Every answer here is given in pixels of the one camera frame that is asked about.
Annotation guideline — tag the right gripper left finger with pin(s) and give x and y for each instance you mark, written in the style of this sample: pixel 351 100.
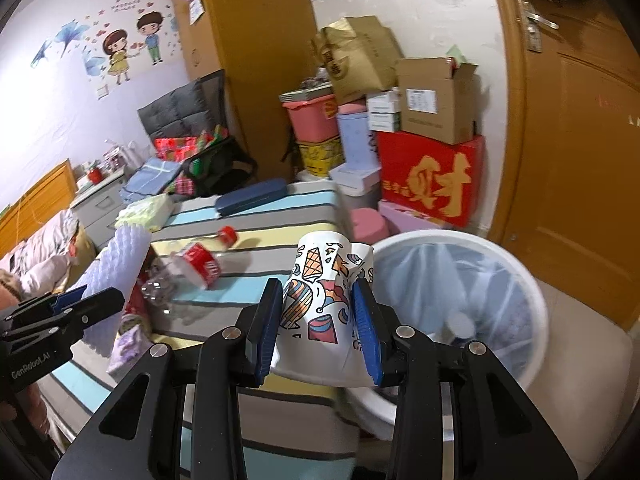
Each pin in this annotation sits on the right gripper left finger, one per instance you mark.
pixel 237 357

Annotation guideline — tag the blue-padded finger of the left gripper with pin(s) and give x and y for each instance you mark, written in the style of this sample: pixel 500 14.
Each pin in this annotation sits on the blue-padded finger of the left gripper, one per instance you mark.
pixel 68 298

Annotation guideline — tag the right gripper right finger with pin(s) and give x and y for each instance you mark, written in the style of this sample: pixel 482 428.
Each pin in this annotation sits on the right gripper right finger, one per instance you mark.
pixel 400 356

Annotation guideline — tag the colourful patterned paper cup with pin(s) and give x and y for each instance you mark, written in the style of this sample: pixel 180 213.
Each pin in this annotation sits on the colourful patterned paper cup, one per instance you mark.
pixel 317 338

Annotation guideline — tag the crushed cola plastic bottle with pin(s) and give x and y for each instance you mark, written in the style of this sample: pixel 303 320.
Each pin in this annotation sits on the crushed cola plastic bottle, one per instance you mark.
pixel 196 266

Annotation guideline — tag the white round trash bin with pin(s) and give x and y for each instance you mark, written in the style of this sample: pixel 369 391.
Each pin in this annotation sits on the white round trash bin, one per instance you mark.
pixel 457 287

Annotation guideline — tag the striped bed cover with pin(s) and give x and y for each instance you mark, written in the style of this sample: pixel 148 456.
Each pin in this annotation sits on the striped bed cover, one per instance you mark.
pixel 290 430

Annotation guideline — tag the grey drawer cabinet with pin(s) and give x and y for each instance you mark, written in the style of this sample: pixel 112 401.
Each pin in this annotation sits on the grey drawer cabinet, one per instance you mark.
pixel 98 207

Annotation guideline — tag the wooden headboard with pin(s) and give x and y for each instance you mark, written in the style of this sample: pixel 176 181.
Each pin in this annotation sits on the wooden headboard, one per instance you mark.
pixel 51 194

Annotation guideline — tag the yellow tissue pack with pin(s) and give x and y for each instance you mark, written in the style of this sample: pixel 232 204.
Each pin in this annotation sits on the yellow tissue pack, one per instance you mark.
pixel 151 213

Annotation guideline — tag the pink round stool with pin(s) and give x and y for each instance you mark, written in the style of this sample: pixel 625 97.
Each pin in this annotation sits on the pink round stool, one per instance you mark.
pixel 368 226

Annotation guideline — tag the pink purple flat box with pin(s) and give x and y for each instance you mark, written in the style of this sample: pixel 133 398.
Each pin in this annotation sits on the pink purple flat box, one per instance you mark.
pixel 400 219

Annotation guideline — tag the blue folded cloth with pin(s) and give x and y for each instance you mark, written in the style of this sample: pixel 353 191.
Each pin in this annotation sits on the blue folded cloth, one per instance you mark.
pixel 149 180

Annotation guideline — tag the dark blue long case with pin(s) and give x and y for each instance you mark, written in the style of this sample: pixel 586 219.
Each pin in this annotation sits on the dark blue long case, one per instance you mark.
pixel 252 196

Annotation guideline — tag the red cardboard gift box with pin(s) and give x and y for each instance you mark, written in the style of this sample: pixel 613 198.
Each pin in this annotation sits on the red cardboard gift box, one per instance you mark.
pixel 431 177

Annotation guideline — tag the black bag with red cloth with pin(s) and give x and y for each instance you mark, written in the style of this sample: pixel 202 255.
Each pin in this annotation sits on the black bag with red cloth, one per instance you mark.
pixel 211 163

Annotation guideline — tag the yellow printed box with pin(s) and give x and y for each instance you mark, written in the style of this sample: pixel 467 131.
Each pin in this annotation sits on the yellow printed box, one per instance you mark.
pixel 320 158

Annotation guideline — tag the light blue cylindrical bin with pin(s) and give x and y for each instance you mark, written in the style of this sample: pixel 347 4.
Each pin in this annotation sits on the light blue cylindrical bin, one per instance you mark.
pixel 358 141

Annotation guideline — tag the dark grey quilted cushion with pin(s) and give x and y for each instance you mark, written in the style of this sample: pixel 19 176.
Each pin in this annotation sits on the dark grey quilted cushion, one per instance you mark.
pixel 189 110

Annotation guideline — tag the brown wooden door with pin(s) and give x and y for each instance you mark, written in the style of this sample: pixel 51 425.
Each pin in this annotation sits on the brown wooden door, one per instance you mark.
pixel 568 203

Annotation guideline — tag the pink plastic storage box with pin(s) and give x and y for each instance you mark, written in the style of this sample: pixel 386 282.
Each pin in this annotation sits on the pink plastic storage box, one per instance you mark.
pixel 314 121

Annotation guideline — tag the white small stacked boxes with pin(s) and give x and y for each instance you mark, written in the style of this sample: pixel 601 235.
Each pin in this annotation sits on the white small stacked boxes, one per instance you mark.
pixel 383 109

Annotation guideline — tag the brown open cardboard box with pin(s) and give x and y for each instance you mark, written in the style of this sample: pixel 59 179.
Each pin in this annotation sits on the brown open cardboard box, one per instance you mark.
pixel 437 98

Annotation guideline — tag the golden paper gift bag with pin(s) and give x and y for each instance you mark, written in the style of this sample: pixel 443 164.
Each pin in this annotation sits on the golden paper gift bag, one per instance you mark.
pixel 359 54

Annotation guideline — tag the yellow wooden wardrobe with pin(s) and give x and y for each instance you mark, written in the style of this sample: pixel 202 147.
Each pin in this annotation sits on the yellow wooden wardrobe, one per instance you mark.
pixel 263 48

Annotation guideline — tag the cartoon couple wall sticker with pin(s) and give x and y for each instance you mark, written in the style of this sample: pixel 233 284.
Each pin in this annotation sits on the cartoon couple wall sticker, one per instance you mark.
pixel 120 39

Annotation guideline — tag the silver door handle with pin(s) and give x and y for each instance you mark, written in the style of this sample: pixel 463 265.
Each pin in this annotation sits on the silver door handle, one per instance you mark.
pixel 533 22

